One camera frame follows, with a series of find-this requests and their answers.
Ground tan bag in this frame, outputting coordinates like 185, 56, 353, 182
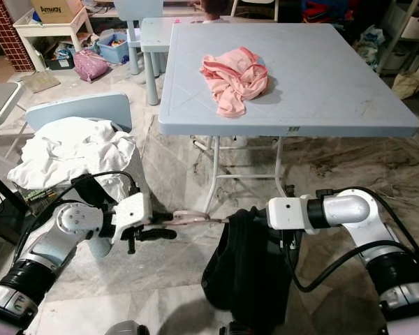
391, 70, 419, 100

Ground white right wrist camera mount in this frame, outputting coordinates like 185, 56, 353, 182
267, 197, 311, 232

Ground red and blue bags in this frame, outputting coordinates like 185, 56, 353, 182
300, 0, 357, 25

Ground pink garment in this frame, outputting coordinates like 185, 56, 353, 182
200, 47, 270, 118

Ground pale pink plastic hanger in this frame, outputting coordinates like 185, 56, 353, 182
168, 209, 231, 225

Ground brown cardboard box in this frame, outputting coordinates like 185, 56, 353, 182
30, 0, 86, 24

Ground grey robot left leg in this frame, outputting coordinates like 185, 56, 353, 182
105, 320, 147, 335

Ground light blue plastic chair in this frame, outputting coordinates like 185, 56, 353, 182
26, 93, 133, 133

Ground small light blue kids table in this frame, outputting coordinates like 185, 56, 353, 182
140, 17, 186, 105

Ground white garment with black print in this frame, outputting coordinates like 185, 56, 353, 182
7, 117, 139, 203

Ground child with dark hair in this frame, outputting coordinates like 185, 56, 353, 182
201, 0, 233, 20

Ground metal storage shelf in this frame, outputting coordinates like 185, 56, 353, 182
377, 0, 419, 77

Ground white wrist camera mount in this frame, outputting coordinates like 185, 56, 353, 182
267, 197, 311, 232
110, 192, 153, 244

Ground green printed packet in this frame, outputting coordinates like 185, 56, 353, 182
31, 187, 60, 204

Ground blue toy bin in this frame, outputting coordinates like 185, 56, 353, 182
96, 31, 130, 65

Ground grey folding chair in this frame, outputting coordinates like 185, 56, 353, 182
0, 80, 23, 137

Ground light blue plastic folding table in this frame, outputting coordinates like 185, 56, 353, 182
157, 23, 419, 214

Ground white low shelf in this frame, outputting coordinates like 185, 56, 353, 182
13, 7, 95, 70

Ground small light blue kids chair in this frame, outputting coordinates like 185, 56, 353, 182
113, 0, 165, 74

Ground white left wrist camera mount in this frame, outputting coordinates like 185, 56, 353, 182
110, 192, 153, 244

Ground beige floor mat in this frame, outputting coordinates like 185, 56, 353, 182
24, 70, 60, 94

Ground white baby high chair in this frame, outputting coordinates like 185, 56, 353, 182
227, 0, 280, 22

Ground purple pink bag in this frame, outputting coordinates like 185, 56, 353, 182
73, 49, 111, 83

